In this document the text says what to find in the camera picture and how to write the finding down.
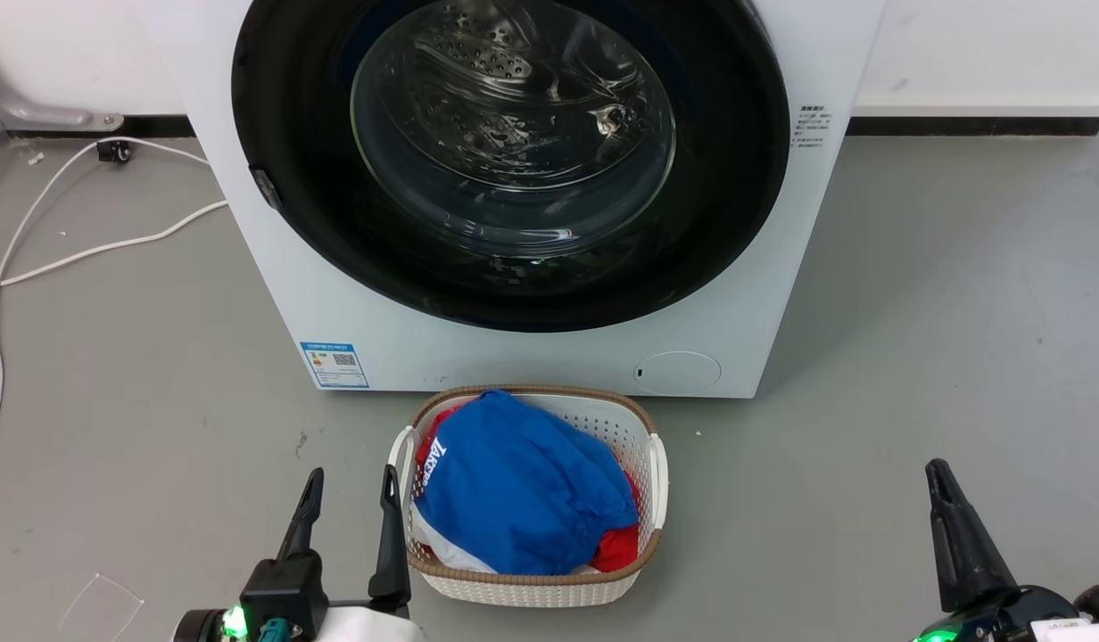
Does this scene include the white front-load washing machine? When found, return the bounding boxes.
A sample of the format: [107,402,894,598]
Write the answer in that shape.
[130,0,889,399]

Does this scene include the white power cable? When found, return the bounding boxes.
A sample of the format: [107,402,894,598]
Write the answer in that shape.
[0,200,229,295]
[0,137,213,487]

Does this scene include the white woven laundry basket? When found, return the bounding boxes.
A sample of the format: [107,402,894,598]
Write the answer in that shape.
[387,384,670,609]

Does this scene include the blue energy label sticker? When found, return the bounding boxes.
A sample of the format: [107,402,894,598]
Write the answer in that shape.
[300,342,371,391]

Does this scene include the black round washing machine door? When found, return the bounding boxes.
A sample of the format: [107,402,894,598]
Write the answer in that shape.
[231,0,791,333]

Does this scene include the blue garment with white lettering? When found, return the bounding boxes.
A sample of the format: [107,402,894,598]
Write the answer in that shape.
[412,390,640,577]

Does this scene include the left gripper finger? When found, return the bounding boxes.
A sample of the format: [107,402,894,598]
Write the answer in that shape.
[368,464,414,618]
[238,467,330,641]

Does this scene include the grey door latch handle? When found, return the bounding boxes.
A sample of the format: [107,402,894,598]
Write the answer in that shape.
[251,167,284,213]

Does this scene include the clear tape outline on floor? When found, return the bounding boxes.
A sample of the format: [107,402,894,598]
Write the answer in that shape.
[58,572,146,639]

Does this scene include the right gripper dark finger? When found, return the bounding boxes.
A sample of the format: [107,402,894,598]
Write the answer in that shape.
[925,458,1020,614]

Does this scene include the red garment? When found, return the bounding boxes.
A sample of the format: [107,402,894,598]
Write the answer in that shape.
[415,406,642,574]

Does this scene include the black baseboard strip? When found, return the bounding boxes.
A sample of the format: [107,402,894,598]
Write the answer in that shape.
[4,114,1099,140]

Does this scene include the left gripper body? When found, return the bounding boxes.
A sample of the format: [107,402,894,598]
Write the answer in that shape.
[172,603,426,642]

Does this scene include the round white filter cover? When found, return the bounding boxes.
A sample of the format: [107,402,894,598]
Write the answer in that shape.
[632,350,723,396]

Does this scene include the printed text warning sticker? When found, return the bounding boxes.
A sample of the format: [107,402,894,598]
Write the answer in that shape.
[789,103,835,151]

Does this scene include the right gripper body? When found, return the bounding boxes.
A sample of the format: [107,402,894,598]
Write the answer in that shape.
[911,584,1099,642]

